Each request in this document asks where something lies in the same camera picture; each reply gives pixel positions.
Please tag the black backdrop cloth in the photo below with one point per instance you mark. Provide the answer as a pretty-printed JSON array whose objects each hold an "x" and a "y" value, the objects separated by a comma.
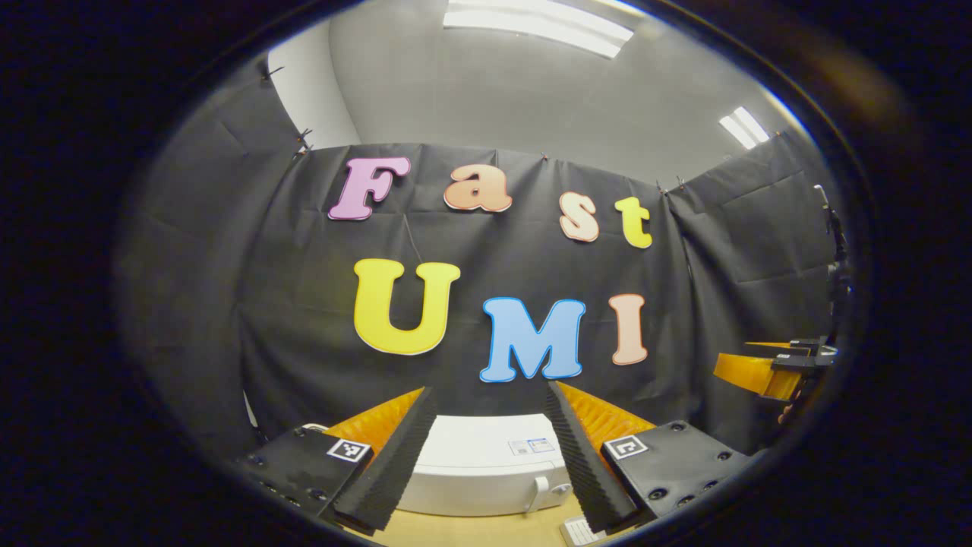
[{"x": 288, "y": 304}]

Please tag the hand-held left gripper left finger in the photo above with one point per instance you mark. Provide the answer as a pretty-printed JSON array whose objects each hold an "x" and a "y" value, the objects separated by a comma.
[{"x": 395, "y": 467}]

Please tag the white rectangular tray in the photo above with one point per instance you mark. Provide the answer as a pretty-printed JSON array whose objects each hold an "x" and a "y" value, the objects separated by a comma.
[{"x": 579, "y": 532}]

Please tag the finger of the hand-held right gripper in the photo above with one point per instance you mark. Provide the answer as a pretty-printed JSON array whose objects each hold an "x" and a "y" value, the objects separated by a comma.
[
  {"x": 748, "y": 372},
  {"x": 797, "y": 348}
]

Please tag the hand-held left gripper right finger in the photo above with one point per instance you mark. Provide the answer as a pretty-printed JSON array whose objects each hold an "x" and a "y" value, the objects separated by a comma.
[{"x": 581, "y": 471}]

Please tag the small ceiling light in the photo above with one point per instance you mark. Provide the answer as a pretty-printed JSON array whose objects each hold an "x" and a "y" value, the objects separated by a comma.
[{"x": 744, "y": 128}]

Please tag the white microwave oven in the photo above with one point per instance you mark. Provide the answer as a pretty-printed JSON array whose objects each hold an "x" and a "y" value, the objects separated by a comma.
[{"x": 478, "y": 471}]

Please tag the long ceiling light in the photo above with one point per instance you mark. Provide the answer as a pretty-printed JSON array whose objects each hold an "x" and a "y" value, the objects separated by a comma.
[{"x": 539, "y": 26}]

